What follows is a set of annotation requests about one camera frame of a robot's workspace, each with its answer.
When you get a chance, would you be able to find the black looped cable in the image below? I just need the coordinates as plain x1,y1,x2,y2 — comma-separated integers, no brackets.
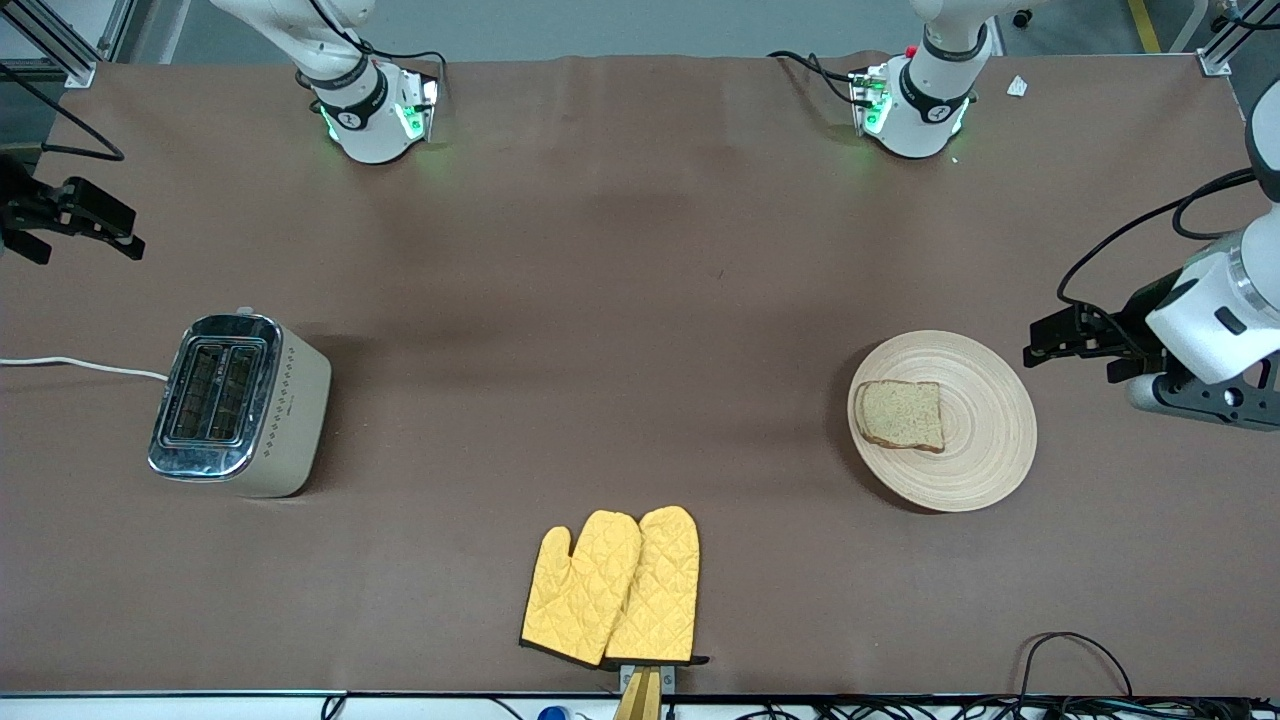
1018,631,1137,701

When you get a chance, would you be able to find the black cable bundle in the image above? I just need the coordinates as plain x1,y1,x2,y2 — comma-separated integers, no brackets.
660,697,1280,720

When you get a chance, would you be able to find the black arm base cable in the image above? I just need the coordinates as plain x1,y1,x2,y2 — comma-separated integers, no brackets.
305,0,449,99
767,49,867,107

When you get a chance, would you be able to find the brown-crust bread slice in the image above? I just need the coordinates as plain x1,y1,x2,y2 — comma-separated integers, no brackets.
853,379,947,455

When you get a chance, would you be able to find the beige chrome two-slot toaster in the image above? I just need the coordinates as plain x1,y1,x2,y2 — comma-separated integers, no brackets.
147,308,333,499

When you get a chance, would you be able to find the yellow quilted oven mitt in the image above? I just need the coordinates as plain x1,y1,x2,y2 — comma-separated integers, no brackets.
519,510,643,669
603,505,710,667

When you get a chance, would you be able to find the white toaster power cable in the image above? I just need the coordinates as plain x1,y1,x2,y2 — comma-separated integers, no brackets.
0,356,169,382

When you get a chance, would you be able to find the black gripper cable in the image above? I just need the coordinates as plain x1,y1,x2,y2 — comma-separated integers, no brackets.
0,60,127,163
1056,167,1263,307

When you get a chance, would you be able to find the round wooden plate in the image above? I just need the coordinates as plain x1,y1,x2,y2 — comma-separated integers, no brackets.
847,330,1039,514

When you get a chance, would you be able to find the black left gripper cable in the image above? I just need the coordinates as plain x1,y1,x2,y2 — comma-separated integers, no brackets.
1056,167,1263,307

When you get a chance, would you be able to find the wooden stick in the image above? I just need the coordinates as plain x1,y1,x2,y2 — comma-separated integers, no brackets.
612,668,663,720

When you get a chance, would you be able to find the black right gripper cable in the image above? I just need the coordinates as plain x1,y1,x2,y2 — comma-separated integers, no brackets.
0,60,127,163

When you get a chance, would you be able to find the aluminium corner post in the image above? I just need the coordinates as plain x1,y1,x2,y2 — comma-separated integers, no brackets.
1197,0,1280,78

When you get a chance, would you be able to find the black right arm base cable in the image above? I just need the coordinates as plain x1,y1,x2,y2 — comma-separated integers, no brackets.
305,0,449,99

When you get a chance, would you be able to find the aluminium profile frame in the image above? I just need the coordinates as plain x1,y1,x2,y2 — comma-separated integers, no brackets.
0,0,137,89

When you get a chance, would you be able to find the black left arm base cable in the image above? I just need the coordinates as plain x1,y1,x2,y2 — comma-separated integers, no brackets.
767,49,867,107

